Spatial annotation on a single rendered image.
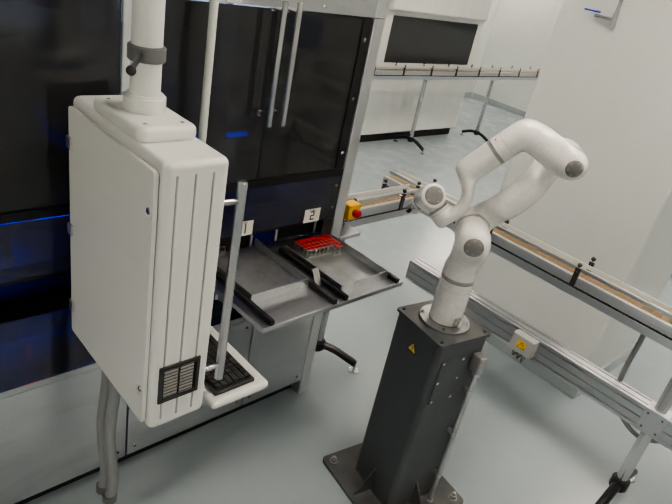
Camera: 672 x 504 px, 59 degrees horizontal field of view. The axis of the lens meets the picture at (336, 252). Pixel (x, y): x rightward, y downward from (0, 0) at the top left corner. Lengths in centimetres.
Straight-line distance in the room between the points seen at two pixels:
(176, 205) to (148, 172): 9
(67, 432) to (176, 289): 106
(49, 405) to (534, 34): 986
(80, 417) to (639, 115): 278
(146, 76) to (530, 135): 115
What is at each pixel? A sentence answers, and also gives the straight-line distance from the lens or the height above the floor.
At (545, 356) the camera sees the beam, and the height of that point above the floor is 48.
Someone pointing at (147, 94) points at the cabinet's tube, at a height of 163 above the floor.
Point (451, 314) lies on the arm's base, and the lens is 220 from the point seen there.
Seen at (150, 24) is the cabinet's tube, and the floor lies 178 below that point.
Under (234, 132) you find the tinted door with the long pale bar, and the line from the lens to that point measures 208.
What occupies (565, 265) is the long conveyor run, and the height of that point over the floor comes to 93.
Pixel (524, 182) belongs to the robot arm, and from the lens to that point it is 204.
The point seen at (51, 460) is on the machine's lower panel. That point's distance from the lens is 246.
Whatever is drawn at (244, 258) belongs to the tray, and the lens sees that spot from 235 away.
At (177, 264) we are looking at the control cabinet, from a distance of 143.
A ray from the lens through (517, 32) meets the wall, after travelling 1120.
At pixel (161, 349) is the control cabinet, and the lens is 155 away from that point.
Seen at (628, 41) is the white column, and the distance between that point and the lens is 333.
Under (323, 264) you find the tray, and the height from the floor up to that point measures 88.
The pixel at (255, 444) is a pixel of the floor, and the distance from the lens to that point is 282.
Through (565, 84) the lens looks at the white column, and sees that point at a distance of 345.
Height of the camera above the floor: 201
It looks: 27 degrees down
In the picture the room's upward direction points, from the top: 12 degrees clockwise
